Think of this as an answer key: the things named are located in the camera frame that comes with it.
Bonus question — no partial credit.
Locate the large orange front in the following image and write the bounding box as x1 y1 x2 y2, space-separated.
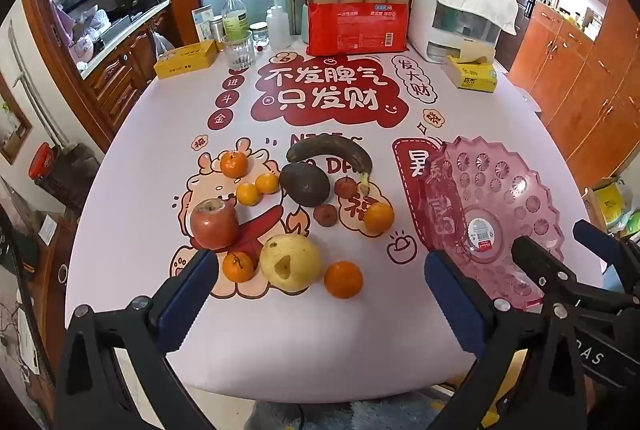
323 261 363 299

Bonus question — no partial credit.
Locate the red apple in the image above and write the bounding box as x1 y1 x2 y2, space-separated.
190 198 240 250

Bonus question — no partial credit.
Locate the red date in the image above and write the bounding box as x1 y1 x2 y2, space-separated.
314 204 338 228
334 177 358 199

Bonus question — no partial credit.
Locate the yellow pear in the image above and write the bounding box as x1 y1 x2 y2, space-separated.
259 234 324 294

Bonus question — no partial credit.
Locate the small yellow orange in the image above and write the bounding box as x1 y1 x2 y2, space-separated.
255 172 279 195
235 182 262 206

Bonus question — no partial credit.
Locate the overripe brown banana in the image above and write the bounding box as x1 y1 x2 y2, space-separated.
286 133 373 196

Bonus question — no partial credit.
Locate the dark avocado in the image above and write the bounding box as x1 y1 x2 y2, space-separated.
280 161 331 207

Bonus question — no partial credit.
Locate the cardboard box on floor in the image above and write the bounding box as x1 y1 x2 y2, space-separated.
582 178 639 237

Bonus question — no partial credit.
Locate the pink plastic fruit tray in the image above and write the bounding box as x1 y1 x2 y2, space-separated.
419 137 564 310

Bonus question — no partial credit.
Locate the wooden cabinet right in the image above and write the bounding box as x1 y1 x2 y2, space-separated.
508 0 639 190

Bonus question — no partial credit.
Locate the yellow tissue box right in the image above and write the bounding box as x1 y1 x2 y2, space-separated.
442 56 498 94

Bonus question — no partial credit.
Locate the white dispenser appliance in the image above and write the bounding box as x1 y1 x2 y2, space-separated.
408 0 502 63

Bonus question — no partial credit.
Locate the red paper cup package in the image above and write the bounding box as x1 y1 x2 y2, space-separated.
308 0 410 57

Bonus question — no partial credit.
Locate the yellow box left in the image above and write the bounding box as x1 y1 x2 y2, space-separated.
154 40 218 79

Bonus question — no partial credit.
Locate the kitchen counter cabinet left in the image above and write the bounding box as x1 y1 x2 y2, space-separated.
22 0 179 151

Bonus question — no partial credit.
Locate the white squeeze bottle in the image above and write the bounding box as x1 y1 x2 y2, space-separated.
266 6 292 51

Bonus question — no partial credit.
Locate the clear drinking glass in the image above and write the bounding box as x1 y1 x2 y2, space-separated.
224 31 255 72

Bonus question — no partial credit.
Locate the small glass jar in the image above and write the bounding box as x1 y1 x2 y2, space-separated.
250 21 269 52

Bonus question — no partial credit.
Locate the clear plastic bottle green label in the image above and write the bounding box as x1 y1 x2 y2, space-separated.
222 0 248 42

